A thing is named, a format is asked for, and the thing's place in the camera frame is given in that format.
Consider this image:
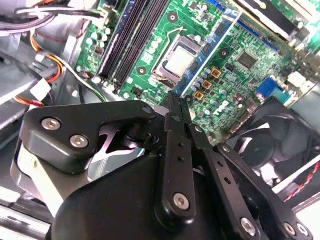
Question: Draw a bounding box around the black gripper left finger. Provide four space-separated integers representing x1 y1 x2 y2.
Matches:
14 91 198 225

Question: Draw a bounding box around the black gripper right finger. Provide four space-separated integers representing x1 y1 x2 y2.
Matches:
179 98 313 240

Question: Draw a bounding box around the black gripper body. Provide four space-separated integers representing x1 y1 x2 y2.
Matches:
44 154 247 240

